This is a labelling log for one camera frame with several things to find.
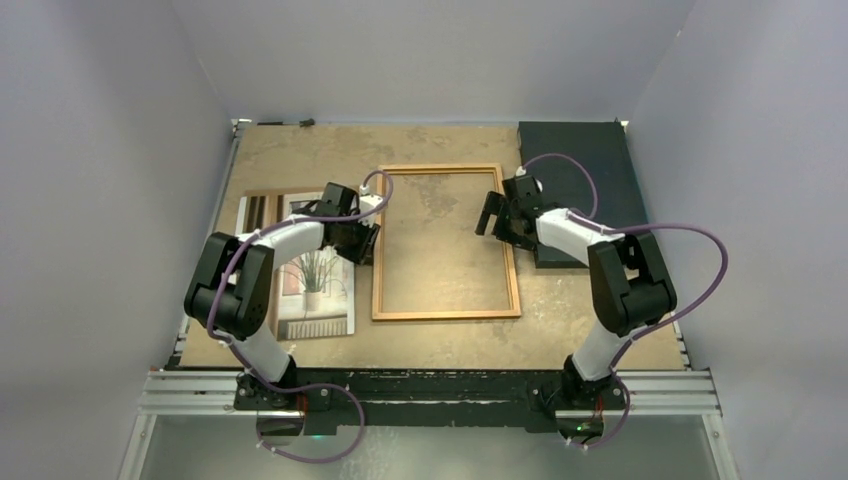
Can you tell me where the plant photo print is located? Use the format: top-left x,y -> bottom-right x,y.
235,187 -> 355,341

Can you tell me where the wooden picture frame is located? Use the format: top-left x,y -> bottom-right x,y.
371,163 -> 522,322

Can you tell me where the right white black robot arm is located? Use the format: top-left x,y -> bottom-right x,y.
475,174 -> 677,407

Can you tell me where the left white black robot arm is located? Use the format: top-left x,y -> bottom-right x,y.
183,183 -> 391,409

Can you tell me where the dark rectangular box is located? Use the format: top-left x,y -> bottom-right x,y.
517,120 -> 648,227

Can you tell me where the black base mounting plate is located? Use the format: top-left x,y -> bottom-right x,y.
233,367 -> 625,435

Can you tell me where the aluminium rail beam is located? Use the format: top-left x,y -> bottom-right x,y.
140,370 -> 722,416

